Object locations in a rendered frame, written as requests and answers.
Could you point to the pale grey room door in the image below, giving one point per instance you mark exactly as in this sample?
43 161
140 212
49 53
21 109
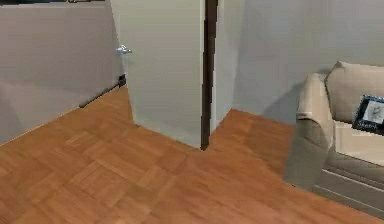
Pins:
163 70

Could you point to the beige sofa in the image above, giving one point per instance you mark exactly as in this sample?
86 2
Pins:
336 140

